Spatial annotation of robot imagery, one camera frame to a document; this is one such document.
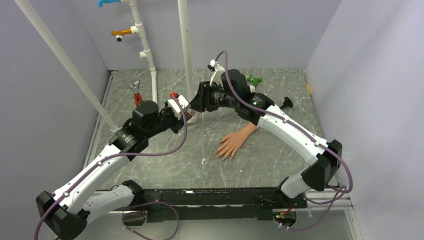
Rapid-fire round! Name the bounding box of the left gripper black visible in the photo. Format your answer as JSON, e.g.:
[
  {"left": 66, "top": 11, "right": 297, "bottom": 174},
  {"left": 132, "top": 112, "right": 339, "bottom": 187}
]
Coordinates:
[{"left": 145, "top": 100, "right": 192, "bottom": 139}]

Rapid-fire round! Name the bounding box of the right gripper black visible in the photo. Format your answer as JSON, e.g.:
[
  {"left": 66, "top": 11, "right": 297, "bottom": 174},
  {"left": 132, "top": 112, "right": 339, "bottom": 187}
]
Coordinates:
[{"left": 189, "top": 80, "right": 238, "bottom": 113}]

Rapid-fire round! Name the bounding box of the glitter nail polish bottle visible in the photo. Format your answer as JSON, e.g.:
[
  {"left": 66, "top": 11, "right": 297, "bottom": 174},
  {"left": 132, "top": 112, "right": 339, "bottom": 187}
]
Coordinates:
[{"left": 186, "top": 110, "right": 197, "bottom": 124}]

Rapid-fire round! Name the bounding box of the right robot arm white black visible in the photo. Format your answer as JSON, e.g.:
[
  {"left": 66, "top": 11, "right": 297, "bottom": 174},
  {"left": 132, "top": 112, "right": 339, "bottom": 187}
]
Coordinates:
[{"left": 190, "top": 69, "right": 343, "bottom": 208}]

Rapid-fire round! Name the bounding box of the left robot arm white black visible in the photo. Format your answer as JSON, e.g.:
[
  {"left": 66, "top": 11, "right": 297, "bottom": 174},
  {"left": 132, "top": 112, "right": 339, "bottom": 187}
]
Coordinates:
[{"left": 33, "top": 95, "right": 190, "bottom": 240}]

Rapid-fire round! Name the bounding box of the red adjustable wrench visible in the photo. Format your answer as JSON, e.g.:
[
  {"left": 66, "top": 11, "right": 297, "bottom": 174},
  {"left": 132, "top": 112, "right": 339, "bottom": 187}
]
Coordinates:
[{"left": 129, "top": 80, "right": 143, "bottom": 107}]

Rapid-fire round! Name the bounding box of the green toy flashlight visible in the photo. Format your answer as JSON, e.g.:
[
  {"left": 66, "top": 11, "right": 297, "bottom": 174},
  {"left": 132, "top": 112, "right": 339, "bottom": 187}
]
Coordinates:
[{"left": 247, "top": 74, "right": 263, "bottom": 85}]

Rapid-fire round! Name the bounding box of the mannequin hand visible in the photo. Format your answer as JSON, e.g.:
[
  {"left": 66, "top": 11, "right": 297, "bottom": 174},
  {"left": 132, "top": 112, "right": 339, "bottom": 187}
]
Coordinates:
[{"left": 215, "top": 123, "right": 258, "bottom": 161}]

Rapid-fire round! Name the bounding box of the black hand stand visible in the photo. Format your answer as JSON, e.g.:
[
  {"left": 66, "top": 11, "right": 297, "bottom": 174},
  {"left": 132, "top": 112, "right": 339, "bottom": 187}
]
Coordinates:
[{"left": 280, "top": 96, "right": 294, "bottom": 110}]

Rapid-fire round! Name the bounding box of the orange faucet valve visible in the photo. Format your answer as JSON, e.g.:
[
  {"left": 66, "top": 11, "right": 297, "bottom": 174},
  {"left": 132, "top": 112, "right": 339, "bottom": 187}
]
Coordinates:
[{"left": 110, "top": 28, "right": 133, "bottom": 43}]

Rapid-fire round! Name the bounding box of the blue faucet valve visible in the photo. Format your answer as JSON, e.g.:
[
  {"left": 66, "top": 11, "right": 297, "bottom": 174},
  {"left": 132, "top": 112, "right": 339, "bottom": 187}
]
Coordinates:
[{"left": 97, "top": 0, "right": 121, "bottom": 8}]

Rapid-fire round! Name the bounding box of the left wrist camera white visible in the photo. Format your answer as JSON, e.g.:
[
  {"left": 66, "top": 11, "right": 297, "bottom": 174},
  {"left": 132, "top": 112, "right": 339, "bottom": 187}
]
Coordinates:
[{"left": 166, "top": 92, "right": 191, "bottom": 119}]

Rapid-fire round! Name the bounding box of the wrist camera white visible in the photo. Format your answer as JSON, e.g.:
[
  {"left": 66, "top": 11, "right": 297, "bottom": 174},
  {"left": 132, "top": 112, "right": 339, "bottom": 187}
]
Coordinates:
[
  {"left": 166, "top": 92, "right": 191, "bottom": 119},
  {"left": 207, "top": 59, "right": 226, "bottom": 87}
]

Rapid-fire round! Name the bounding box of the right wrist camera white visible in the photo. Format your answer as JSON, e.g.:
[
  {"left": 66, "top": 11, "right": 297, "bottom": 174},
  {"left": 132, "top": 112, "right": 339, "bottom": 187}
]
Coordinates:
[{"left": 207, "top": 59, "right": 226, "bottom": 87}]

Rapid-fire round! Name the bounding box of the white PVC pipe frame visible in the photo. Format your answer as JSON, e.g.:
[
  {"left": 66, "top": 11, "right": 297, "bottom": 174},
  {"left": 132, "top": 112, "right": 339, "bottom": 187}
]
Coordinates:
[{"left": 15, "top": 0, "right": 195, "bottom": 132}]

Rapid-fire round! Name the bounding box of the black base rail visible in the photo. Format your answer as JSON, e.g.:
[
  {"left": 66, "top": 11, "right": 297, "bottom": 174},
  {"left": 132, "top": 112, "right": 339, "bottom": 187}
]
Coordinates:
[{"left": 121, "top": 187, "right": 308, "bottom": 223}]

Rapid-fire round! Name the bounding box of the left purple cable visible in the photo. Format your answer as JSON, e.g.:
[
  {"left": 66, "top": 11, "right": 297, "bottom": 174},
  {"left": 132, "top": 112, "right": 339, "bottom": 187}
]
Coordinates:
[{"left": 33, "top": 96, "right": 189, "bottom": 240}]

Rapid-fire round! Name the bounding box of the purple cable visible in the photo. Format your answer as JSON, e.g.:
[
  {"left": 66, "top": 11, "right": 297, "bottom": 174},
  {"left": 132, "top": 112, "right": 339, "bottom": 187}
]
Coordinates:
[
  {"left": 213, "top": 50, "right": 354, "bottom": 232},
  {"left": 33, "top": 96, "right": 189, "bottom": 240}
]

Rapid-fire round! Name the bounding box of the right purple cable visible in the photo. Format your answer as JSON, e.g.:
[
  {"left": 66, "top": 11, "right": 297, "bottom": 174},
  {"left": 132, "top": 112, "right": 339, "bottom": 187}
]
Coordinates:
[{"left": 213, "top": 50, "right": 354, "bottom": 232}]

